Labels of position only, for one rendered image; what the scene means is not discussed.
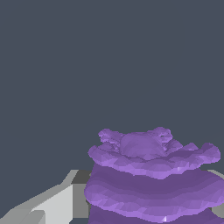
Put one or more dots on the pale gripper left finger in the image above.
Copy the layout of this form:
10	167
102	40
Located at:
55	201

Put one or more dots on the purple layered lumpy object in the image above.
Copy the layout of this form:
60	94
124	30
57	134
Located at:
151	180

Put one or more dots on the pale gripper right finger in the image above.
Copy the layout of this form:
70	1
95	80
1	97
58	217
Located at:
219	208

